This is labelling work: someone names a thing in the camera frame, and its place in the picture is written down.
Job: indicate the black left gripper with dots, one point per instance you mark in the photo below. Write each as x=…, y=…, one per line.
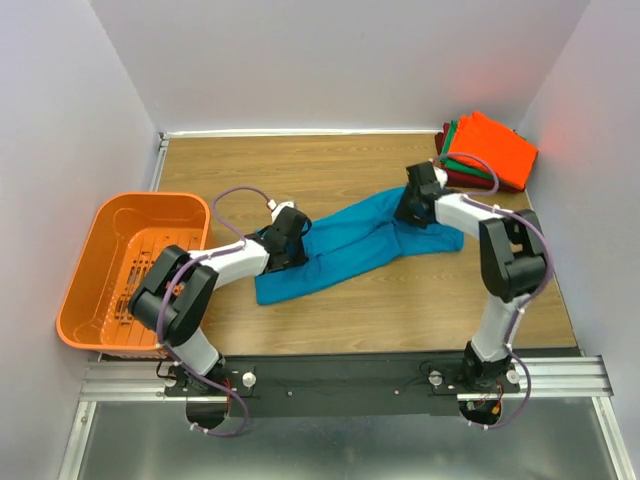
x=300, y=259

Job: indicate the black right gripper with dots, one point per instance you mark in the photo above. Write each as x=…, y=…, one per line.
x=401, y=211

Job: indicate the blue t shirt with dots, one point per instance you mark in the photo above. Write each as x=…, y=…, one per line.
x=355, y=240

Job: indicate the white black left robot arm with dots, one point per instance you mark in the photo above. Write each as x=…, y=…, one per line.
x=173, y=296

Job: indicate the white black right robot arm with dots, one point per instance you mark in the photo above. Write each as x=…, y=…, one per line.
x=515, y=263

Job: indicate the folded orange t shirt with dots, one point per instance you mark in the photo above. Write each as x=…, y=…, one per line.
x=510, y=156

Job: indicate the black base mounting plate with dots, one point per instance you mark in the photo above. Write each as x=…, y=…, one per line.
x=375, y=384

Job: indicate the orange plastic laundry basket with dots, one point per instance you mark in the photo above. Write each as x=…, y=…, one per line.
x=127, y=235

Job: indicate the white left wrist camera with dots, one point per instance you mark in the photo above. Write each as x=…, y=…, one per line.
x=276, y=208

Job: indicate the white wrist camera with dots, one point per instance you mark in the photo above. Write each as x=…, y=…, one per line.
x=441, y=176
x=276, y=208

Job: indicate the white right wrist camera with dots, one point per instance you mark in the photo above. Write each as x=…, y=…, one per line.
x=441, y=176

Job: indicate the aluminium frame rail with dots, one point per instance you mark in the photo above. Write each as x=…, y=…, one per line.
x=560, y=425

